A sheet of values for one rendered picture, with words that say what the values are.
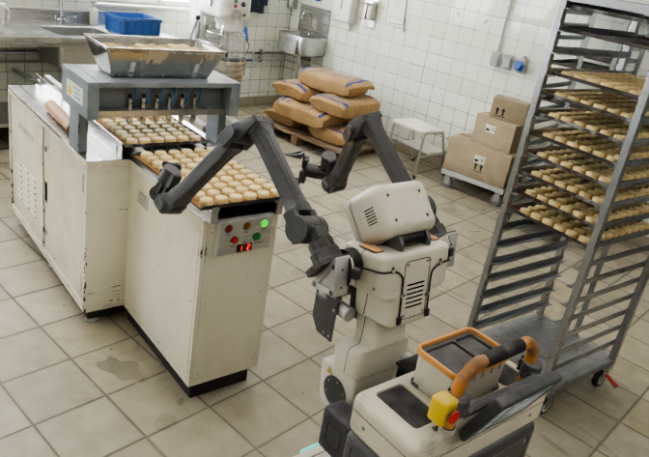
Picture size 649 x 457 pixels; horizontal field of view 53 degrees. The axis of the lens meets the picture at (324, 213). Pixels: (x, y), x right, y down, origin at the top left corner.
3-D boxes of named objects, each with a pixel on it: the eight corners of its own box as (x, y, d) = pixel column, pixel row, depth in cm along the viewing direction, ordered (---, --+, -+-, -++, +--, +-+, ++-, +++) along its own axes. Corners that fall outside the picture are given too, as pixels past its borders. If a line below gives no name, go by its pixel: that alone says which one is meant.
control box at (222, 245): (211, 252, 246) (215, 219, 240) (265, 243, 260) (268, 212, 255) (216, 257, 243) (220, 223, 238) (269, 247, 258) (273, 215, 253)
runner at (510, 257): (494, 266, 304) (496, 260, 303) (490, 263, 306) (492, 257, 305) (571, 246, 342) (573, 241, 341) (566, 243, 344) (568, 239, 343)
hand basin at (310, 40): (343, 94, 712) (361, -10, 671) (320, 95, 685) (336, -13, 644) (282, 71, 771) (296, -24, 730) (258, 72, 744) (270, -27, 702)
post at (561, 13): (466, 345, 324) (568, -9, 259) (462, 342, 326) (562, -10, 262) (470, 344, 326) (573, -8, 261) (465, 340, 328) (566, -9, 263)
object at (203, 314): (121, 319, 317) (128, 146, 283) (184, 304, 338) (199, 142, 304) (185, 405, 269) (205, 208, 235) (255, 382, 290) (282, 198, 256)
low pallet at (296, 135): (251, 127, 669) (252, 117, 665) (303, 120, 728) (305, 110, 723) (339, 164, 601) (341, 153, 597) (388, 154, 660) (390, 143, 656)
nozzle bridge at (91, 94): (61, 137, 296) (61, 63, 283) (202, 130, 340) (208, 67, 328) (86, 161, 273) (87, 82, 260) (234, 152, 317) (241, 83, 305)
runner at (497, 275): (490, 282, 307) (492, 276, 306) (485, 279, 309) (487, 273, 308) (566, 261, 346) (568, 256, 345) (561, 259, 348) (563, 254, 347)
